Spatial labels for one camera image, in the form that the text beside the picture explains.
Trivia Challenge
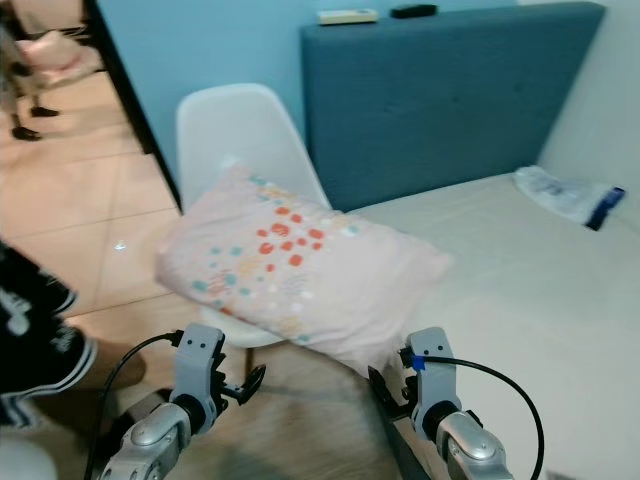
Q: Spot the pink floral pillow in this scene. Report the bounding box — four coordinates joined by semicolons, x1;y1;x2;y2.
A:
155;160;454;379

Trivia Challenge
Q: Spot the white plastic chair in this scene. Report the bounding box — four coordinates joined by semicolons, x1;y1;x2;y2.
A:
175;83;332;351

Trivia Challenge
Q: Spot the pale pink pillow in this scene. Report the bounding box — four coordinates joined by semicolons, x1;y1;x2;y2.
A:
15;30;106;87

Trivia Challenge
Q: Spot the bed with beige sheet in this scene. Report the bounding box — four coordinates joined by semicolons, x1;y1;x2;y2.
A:
345;172;640;480

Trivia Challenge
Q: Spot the person in black shorts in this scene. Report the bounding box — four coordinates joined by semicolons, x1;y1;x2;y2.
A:
0;245;163;480

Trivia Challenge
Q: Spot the clear plastic bag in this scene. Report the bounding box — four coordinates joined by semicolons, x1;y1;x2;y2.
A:
513;165;627;232

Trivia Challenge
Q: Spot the blue upholstered headboard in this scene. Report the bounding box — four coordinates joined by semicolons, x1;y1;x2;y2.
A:
300;2;608;213

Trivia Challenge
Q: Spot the person with dark shoes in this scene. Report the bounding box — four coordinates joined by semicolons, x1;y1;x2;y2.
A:
0;0;61;142

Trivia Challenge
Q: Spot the cream remote control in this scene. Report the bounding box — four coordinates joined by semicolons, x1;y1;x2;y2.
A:
318;9;379;25

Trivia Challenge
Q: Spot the black remote control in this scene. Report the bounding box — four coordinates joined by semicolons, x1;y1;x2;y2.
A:
391;4;439;19

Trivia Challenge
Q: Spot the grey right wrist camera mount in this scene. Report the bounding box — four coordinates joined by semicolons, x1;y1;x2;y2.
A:
405;327;462;417

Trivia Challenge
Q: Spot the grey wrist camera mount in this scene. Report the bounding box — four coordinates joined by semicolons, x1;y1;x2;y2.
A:
405;327;462;417
171;323;227;406

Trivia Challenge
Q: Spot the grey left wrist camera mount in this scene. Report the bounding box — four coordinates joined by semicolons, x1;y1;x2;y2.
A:
171;323;227;406

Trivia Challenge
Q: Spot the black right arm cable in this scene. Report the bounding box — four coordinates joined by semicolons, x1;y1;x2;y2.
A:
415;354;547;480

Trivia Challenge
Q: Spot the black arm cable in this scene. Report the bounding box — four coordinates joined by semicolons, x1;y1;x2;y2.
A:
415;354;547;480
95;333;183;480

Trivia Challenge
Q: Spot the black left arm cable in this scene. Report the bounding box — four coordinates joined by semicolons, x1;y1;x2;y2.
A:
95;333;183;480

